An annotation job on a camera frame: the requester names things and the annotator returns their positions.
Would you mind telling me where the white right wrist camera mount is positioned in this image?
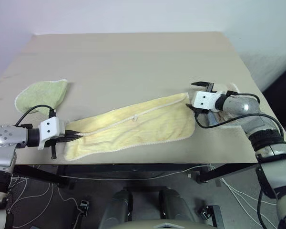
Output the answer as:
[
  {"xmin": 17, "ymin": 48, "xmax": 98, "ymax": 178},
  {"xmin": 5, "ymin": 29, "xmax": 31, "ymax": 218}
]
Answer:
[{"xmin": 192, "ymin": 90, "xmax": 226, "ymax": 112}]

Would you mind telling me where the black floor clamp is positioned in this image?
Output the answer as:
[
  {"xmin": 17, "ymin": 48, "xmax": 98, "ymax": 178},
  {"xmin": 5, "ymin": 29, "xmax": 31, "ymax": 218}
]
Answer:
[
  {"xmin": 77, "ymin": 199, "xmax": 90, "ymax": 218},
  {"xmin": 198, "ymin": 207, "xmax": 213, "ymax": 220}
]

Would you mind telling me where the yellow towel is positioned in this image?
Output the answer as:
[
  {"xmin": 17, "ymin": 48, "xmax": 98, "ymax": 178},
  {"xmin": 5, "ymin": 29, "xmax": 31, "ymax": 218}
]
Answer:
[{"xmin": 63, "ymin": 92, "xmax": 196, "ymax": 162}]

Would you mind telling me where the beige robot torso edge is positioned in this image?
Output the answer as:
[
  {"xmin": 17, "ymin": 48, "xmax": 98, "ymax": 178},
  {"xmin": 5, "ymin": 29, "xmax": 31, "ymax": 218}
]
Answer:
[{"xmin": 119, "ymin": 219, "xmax": 219, "ymax": 229}]

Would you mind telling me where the black table frame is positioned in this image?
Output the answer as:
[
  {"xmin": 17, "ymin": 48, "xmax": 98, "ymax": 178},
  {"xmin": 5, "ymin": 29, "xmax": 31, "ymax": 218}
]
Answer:
[{"xmin": 12, "ymin": 163, "xmax": 262, "ymax": 191}]

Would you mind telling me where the white floor cord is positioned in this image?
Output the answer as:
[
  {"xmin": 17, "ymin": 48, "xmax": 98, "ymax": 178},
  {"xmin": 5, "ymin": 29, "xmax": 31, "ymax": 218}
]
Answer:
[
  {"xmin": 219, "ymin": 177, "xmax": 278, "ymax": 225},
  {"xmin": 6, "ymin": 174, "xmax": 73, "ymax": 228},
  {"xmin": 58, "ymin": 165, "xmax": 216, "ymax": 181}
]

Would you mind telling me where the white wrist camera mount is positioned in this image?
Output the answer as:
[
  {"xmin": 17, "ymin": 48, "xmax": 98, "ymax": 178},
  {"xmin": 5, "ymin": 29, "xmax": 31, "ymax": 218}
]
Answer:
[
  {"xmin": 192, "ymin": 90, "xmax": 226, "ymax": 112},
  {"xmin": 37, "ymin": 116, "xmax": 65, "ymax": 151}
]

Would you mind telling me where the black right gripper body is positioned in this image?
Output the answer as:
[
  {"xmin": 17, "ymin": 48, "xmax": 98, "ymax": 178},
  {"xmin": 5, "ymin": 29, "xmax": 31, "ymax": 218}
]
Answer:
[{"xmin": 193, "ymin": 106, "xmax": 216, "ymax": 118}]

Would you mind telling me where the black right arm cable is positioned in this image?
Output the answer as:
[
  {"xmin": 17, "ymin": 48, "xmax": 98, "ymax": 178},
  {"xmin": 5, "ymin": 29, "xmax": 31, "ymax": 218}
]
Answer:
[{"xmin": 194, "ymin": 91, "xmax": 285, "ymax": 142}]

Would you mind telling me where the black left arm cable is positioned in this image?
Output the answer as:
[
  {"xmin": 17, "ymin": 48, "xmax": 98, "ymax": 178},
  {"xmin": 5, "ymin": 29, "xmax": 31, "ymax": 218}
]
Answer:
[{"xmin": 15, "ymin": 104, "xmax": 57, "ymax": 127}]

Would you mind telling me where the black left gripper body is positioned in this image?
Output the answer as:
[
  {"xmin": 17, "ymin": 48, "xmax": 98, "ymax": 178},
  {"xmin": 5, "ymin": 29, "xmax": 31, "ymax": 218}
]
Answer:
[{"xmin": 44, "ymin": 130, "xmax": 70, "ymax": 160}]

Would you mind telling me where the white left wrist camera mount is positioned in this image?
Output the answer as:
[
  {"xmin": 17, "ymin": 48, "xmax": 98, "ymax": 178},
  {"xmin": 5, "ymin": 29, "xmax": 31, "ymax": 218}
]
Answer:
[{"xmin": 37, "ymin": 116, "xmax": 65, "ymax": 151}]

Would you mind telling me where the thin black body cable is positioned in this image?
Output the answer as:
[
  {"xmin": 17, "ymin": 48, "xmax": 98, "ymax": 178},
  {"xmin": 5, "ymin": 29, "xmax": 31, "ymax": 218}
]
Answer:
[{"xmin": 256, "ymin": 187, "xmax": 266, "ymax": 228}]

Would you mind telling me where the cream white towel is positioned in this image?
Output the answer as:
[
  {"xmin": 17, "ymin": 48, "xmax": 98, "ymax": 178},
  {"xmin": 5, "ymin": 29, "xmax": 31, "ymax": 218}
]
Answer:
[{"xmin": 204, "ymin": 82, "xmax": 244, "ymax": 131}]

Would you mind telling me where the green towel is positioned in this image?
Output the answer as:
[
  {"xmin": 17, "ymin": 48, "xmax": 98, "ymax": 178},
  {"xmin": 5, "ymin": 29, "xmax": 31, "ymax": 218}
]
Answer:
[{"xmin": 14, "ymin": 78, "xmax": 69, "ymax": 115}]

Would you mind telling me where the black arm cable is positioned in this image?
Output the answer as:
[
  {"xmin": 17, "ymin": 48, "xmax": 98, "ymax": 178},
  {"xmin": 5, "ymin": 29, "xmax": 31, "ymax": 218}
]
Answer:
[
  {"xmin": 194, "ymin": 91, "xmax": 285, "ymax": 142},
  {"xmin": 15, "ymin": 104, "xmax": 57, "ymax": 127}
]

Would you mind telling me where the dark rounded robot leg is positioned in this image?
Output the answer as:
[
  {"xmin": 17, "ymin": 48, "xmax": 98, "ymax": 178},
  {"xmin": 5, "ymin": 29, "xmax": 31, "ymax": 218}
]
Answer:
[
  {"xmin": 158, "ymin": 187, "xmax": 198, "ymax": 227},
  {"xmin": 100, "ymin": 189, "xmax": 133, "ymax": 229}
]

